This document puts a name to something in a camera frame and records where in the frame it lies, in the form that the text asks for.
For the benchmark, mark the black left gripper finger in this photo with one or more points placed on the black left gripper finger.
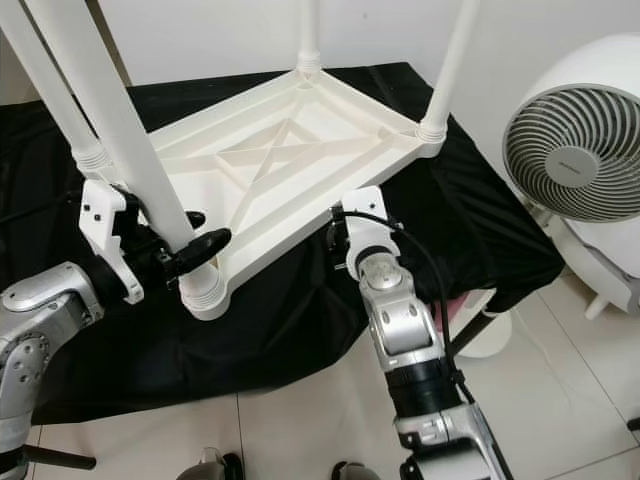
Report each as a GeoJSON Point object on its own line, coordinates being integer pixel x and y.
{"type": "Point", "coordinates": [196, 216]}
{"type": "Point", "coordinates": [205, 248]}

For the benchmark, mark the white plastic tabletop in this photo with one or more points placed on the white plastic tabletop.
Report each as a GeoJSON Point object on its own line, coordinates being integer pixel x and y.
{"type": "Point", "coordinates": [290, 150]}

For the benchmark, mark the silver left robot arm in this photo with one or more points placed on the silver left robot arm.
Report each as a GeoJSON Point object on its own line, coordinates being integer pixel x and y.
{"type": "Point", "coordinates": [40, 330]}

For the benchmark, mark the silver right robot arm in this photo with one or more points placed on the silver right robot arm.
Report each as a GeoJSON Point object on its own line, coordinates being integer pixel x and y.
{"type": "Point", "coordinates": [400, 330]}

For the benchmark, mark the black tablecloth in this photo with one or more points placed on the black tablecloth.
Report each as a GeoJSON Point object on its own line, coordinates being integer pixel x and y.
{"type": "Point", "coordinates": [310, 330]}

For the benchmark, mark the pink plastic piece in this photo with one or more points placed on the pink plastic piece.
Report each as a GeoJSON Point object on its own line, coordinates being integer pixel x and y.
{"type": "Point", "coordinates": [463, 302]}

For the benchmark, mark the black metal table leg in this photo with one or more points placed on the black metal table leg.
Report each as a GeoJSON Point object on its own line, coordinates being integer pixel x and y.
{"type": "Point", "coordinates": [470, 332]}
{"type": "Point", "coordinates": [60, 460]}

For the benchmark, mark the grey robot left foot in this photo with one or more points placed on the grey robot left foot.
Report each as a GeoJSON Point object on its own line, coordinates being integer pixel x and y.
{"type": "Point", "coordinates": [212, 466]}

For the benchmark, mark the grey robot foot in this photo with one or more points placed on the grey robot foot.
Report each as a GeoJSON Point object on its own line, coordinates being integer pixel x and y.
{"type": "Point", "coordinates": [355, 472]}
{"type": "Point", "coordinates": [212, 466]}

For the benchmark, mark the grey robot right foot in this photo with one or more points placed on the grey robot right foot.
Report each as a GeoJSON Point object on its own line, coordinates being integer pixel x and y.
{"type": "Point", "coordinates": [355, 472]}

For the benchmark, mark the white domed litter box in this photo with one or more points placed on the white domed litter box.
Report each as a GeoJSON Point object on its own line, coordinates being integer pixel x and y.
{"type": "Point", "coordinates": [610, 260]}

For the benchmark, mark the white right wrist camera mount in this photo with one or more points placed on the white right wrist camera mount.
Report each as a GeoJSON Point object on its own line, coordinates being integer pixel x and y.
{"type": "Point", "coordinates": [365, 230]}

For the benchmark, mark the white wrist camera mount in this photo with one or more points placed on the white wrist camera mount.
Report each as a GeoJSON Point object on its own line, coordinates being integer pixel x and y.
{"type": "Point", "coordinates": [105, 220]}
{"type": "Point", "coordinates": [365, 230]}

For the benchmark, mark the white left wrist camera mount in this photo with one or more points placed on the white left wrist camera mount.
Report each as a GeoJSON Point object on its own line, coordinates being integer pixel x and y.
{"type": "Point", "coordinates": [105, 220]}

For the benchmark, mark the white pedestal fan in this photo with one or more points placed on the white pedestal fan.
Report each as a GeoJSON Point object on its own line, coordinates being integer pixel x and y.
{"type": "Point", "coordinates": [580, 140]}

